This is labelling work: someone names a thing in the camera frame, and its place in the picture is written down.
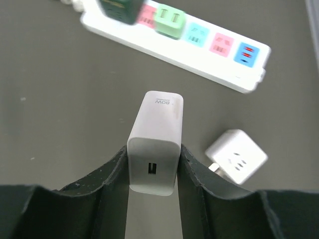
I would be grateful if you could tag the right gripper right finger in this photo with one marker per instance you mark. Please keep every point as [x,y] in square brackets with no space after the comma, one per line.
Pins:
[213,208]

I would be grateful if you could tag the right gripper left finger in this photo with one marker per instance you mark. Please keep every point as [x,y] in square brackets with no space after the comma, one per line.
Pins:
[93,207]

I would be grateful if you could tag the white 80W charger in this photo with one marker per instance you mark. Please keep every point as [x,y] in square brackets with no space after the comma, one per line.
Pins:
[154,144]

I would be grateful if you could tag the light green plug adapter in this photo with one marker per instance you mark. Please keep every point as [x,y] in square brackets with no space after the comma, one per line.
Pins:
[169,21]

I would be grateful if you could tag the dark green charger cube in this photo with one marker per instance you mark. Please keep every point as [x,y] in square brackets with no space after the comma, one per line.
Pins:
[125,11]

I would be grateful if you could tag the white cube socket adapter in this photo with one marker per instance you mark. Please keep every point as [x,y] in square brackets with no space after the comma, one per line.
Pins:
[237,155]

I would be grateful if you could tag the white multicolour power strip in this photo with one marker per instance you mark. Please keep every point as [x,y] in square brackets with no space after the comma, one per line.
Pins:
[205,49]

